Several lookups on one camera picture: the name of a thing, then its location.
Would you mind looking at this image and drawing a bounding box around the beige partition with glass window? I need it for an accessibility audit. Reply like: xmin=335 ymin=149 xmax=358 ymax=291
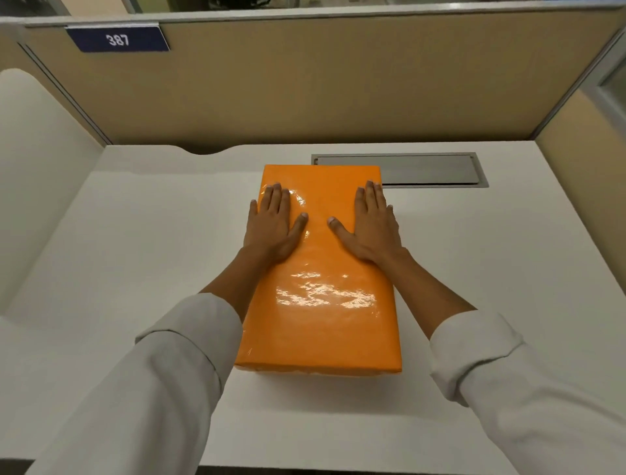
xmin=533 ymin=27 xmax=626 ymax=297

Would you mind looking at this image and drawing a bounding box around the person's left forearm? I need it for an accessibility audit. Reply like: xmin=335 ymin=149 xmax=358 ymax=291
xmin=27 ymin=247 xmax=275 ymax=475

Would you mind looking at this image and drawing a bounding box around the person's right hand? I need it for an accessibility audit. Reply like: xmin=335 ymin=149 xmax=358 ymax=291
xmin=327 ymin=180 xmax=410 ymax=265

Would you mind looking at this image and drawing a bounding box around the person's right forearm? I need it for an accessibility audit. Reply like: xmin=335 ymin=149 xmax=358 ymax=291
xmin=379 ymin=248 xmax=626 ymax=475

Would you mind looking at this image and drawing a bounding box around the beige partition panel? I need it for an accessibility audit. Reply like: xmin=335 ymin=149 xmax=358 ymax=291
xmin=14 ymin=2 xmax=626 ymax=147
xmin=0 ymin=27 xmax=112 ymax=147

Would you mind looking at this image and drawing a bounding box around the white table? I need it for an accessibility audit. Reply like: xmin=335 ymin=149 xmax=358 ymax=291
xmin=0 ymin=140 xmax=626 ymax=475

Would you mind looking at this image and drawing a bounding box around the orange cardboard box lid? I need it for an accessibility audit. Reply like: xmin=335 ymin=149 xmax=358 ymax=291
xmin=234 ymin=164 xmax=404 ymax=376

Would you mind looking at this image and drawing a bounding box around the blue number sign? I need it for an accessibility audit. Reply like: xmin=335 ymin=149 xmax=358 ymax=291
xmin=66 ymin=23 xmax=171 ymax=54

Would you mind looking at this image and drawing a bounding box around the white side divider panel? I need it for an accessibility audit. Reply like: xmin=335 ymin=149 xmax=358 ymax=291
xmin=0 ymin=67 xmax=106 ymax=314

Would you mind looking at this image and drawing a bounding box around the person's left hand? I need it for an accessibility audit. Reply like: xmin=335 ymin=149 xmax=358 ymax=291
xmin=243 ymin=183 xmax=310 ymax=265

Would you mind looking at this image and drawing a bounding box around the metal desk cable hatch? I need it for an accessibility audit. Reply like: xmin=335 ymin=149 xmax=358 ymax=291
xmin=311 ymin=152 xmax=490 ymax=189

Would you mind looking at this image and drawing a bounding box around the orange cardboard box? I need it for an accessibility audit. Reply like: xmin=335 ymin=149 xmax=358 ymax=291
xmin=249 ymin=369 xmax=390 ymax=378

